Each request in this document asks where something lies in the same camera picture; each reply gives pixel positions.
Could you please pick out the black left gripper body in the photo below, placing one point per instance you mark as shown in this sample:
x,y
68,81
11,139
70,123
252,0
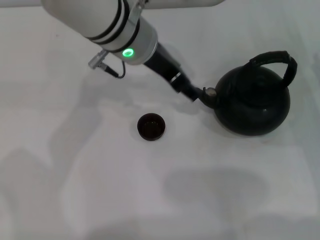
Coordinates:
x,y
165,66

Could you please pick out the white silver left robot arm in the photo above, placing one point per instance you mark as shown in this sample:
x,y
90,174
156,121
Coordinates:
x,y
112,22

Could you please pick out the black round teapot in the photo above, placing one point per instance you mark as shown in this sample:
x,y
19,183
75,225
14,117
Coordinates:
x,y
250,110

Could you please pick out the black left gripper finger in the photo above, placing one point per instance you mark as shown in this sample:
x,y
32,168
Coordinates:
x,y
193,92

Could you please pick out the white rounded robot torso panel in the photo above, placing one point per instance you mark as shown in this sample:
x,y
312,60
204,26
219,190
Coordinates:
x,y
185,3

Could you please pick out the dark brown teacup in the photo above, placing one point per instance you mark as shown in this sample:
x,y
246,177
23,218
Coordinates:
x,y
151,127

